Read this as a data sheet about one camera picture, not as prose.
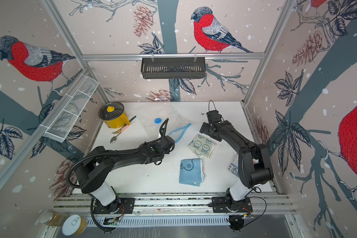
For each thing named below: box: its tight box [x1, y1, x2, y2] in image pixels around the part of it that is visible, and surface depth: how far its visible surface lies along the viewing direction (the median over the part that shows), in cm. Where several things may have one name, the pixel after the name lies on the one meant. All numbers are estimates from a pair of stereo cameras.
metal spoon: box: [110, 131, 122, 144], surface depth 102 cm
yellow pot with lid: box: [98, 101, 131, 129], surface depth 103 cm
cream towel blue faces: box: [187, 133, 217, 159], surface depth 94 cm
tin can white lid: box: [61, 214, 88, 237], surface depth 66 cm
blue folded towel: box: [178, 158, 207, 187], surface depth 85 cm
